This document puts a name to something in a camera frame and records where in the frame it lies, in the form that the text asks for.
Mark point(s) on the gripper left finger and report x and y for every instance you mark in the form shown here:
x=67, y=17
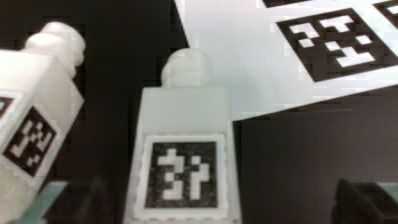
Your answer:
x=72, y=203

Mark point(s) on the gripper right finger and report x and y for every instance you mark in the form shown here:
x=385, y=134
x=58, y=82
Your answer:
x=367, y=203

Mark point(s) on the white table leg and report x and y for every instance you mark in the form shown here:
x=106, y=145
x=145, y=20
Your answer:
x=184, y=179
x=40, y=105

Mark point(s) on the white marker base plate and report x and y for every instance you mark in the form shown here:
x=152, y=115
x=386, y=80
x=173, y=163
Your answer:
x=301, y=50

